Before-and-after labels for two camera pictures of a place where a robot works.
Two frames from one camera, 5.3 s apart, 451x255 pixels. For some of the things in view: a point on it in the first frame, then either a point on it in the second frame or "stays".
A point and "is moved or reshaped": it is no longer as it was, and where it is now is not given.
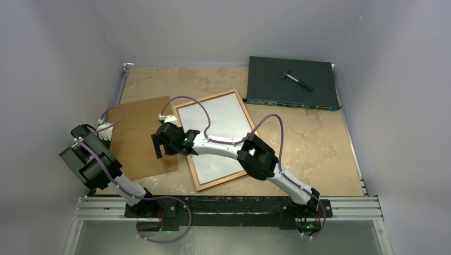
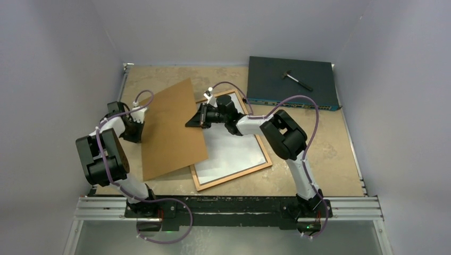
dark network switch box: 292,83 stays
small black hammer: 286,74 stays
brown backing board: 133,124 is moved or reshaped
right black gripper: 157,143 → 200,118
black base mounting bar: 165,213 stays
